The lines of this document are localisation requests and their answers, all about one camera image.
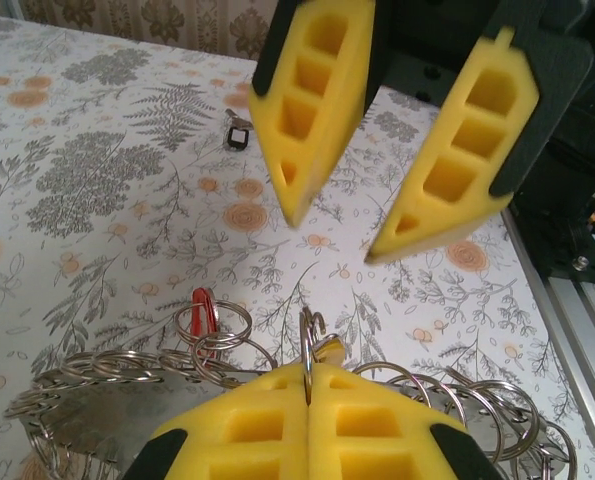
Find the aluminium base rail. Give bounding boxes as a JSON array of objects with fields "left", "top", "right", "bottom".
[{"left": 499, "top": 209, "right": 595, "bottom": 480}]

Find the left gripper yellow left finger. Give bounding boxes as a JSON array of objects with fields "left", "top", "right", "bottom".
[{"left": 120, "top": 362, "right": 312, "bottom": 480}]

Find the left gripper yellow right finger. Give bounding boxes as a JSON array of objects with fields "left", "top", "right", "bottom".
[{"left": 308, "top": 362, "right": 501, "bottom": 480}]

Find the red key tag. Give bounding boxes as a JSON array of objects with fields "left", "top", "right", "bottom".
[{"left": 190, "top": 286, "right": 219, "bottom": 347}]

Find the floral patterned table cover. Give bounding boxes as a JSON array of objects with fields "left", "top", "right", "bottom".
[{"left": 0, "top": 14, "right": 586, "bottom": 480}]

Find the metal disc with key rings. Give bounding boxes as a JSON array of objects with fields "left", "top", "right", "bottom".
[{"left": 4, "top": 299, "right": 586, "bottom": 480}]

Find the black key tag with key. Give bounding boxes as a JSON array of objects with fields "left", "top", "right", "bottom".
[{"left": 224, "top": 106, "right": 254, "bottom": 150}]

